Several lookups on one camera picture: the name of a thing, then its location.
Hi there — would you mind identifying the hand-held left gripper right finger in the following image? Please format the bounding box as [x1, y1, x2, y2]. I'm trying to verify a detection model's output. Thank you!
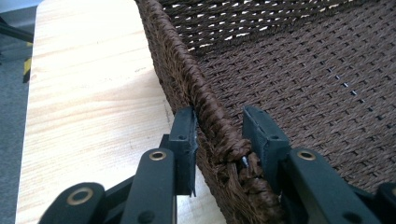
[242, 105, 292, 194]

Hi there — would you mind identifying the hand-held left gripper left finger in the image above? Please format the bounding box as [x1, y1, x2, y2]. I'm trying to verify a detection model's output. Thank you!
[160, 105, 199, 198]

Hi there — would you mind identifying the brown woven basket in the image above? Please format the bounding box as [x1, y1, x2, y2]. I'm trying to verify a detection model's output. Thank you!
[134, 0, 396, 224]

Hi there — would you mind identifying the yellow black tape strip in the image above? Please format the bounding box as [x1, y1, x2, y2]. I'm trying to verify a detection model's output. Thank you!
[21, 57, 33, 84]

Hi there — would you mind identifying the black metal stand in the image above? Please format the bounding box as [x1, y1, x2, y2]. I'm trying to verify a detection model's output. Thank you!
[0, 17, 35, 45]

